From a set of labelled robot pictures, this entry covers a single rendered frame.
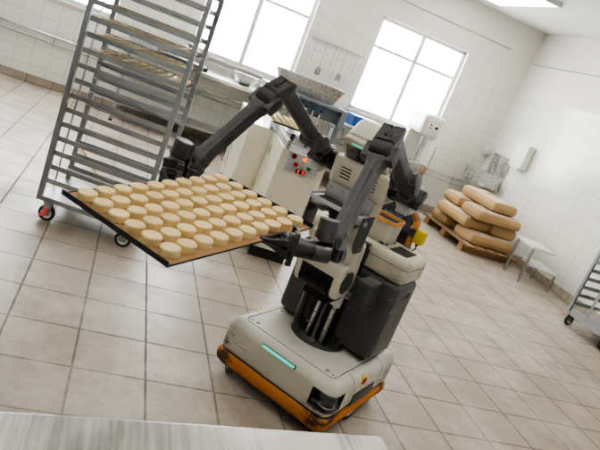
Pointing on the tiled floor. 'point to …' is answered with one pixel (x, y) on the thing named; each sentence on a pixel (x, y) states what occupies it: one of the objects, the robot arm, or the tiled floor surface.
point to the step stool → (532, 260)
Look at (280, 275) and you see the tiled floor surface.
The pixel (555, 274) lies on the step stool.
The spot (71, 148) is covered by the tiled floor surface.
